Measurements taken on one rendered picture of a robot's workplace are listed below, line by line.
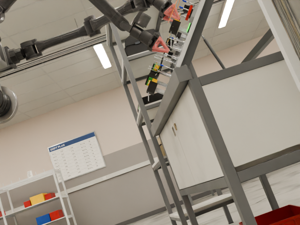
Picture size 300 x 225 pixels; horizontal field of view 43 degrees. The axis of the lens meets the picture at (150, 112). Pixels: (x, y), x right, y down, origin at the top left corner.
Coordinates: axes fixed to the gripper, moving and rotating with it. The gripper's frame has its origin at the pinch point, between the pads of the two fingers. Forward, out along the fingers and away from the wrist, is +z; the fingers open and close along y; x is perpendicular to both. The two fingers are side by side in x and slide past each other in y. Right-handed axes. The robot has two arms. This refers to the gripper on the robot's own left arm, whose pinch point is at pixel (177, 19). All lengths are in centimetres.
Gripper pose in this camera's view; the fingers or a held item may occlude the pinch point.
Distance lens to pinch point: 190.6
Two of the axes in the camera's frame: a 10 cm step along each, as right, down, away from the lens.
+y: -0.5, 2.1, 9.8
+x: -6.9, 6.9, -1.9
